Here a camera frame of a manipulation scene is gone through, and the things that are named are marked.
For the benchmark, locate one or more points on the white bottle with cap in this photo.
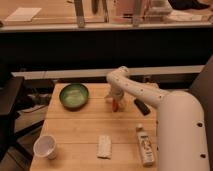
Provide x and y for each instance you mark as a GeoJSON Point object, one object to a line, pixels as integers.
{"type": "Point", "coordinates": [145, 147]}

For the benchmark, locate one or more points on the black rectangular bar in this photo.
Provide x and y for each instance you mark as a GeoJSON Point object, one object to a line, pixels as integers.
{"type": "Point", "coordinates": [142, 107]}

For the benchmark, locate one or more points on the white folded cloth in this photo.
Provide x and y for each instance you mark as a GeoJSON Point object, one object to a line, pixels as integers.
{"type": "Point", "coordinates": [104, 147]}

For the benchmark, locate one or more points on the white paper sheet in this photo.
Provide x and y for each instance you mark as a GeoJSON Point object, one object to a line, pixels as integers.
{"type": "Point", "coordinates": [22, 14]}

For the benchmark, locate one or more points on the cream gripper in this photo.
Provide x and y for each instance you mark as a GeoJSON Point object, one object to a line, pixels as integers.
{"type": "Point", "coordinates": [110, 98]}

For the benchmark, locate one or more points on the green bowl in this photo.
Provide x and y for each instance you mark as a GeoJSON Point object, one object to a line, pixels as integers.
{"type": "Point", "coordinates": [74, 96]}

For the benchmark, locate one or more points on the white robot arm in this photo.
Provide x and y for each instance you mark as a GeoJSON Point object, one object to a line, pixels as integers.
{"type": "Point", "coordinates": [181, 131]}

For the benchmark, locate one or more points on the black chair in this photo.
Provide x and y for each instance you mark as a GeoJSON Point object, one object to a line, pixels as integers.
{"type": "Point", "coordinates": [9, 96]}

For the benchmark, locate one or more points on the white plastic cup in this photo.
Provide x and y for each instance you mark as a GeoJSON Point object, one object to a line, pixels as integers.
{"type": "Point", "coordinates": [45, 147]}

